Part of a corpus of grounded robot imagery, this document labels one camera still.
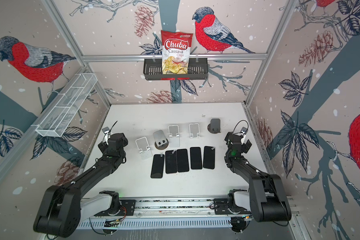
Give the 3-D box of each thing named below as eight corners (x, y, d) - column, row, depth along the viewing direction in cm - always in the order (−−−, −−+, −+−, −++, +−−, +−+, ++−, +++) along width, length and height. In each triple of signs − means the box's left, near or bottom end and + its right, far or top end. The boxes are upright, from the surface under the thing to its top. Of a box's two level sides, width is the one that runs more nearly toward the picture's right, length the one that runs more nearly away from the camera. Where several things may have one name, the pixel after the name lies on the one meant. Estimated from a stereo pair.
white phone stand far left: (143, 161, 91) (139, 154, 83) (139, 148, 97) (135, 140, 89) (153, 157, 93) (150, 149, 85) (148, 144, 99) (145, 136, 91)
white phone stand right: (189, 139, 99) (189, 134, 94) (189, 129, 105) (189, 123, 99) (199, 139, 99) (199, 134, 94) (198, 129, 105) (199, 123, 99)
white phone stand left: (168, 147, 98) (167, 138, 89) (169, 134, 104) (168, 125, 95) (179, 147, 98) (179, 138, 89) (180, 134, 104) (179, 125, 95)
